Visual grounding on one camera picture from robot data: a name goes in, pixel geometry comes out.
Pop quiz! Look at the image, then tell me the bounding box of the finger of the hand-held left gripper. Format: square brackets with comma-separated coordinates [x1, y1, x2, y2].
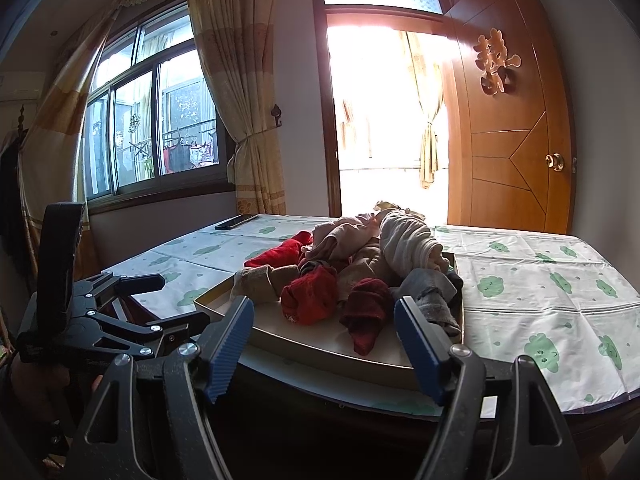
[75, 272, 166, 311]
[92, 310, 211, 361]

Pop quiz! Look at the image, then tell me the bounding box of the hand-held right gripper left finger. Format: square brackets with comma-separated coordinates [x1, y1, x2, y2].
[75, 295, 256, 480]

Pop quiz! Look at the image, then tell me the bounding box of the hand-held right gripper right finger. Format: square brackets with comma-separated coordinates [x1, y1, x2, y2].
[393, 296, 576, 480]

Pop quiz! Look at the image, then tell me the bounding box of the shallow white cardboard tray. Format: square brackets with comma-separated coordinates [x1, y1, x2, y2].
[194, 252, 466, 391]

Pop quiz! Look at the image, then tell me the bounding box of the pile of mixed garments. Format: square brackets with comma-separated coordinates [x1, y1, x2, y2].
[230, 200, 465, 356]

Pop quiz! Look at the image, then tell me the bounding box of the dark hanging coat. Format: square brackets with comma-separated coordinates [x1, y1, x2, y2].
[0, 105, 33, 281]

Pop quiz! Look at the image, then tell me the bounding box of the black smartphone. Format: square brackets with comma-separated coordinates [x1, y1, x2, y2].
[215, 214, 260, 231]

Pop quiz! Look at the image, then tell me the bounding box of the dark wooden table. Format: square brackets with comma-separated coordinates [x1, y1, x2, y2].
[102, 272, 640, 480]

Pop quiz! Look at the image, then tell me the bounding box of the hanging laundry outside window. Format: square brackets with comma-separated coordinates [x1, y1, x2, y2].
[162, 130, 218, 173]

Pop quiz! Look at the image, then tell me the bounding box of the beige patterned side curtain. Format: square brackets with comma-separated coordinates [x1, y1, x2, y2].
[17, 15, 118, 261]

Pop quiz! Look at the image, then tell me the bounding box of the white tablecloth with green print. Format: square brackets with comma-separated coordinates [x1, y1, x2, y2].
[102, 214, 640, 418]

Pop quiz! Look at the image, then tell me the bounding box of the sliding glass window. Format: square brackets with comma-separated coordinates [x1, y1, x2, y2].
[80, 2, 236, 201]

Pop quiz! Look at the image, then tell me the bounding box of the white air conditioner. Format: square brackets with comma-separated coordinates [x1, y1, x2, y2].
[0, 74, 43, 106]

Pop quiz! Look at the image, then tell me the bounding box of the orange wooden door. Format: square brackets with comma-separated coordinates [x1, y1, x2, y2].
[445, 0, 576, 235]

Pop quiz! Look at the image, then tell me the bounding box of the tied yellow balcony curtain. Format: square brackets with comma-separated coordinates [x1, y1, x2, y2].
[400, 30, 448, 190]

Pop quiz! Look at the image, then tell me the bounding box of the tied beige patterned curtain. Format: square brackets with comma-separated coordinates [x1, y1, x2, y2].
[186, 0, 288, 216]

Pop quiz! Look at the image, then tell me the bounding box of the golden door ornament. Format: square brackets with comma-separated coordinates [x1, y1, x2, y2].
[474, 29, 522, 96]

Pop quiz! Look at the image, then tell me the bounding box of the dark wooden door frame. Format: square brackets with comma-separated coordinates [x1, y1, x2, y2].
[309, 0, 456, 218]

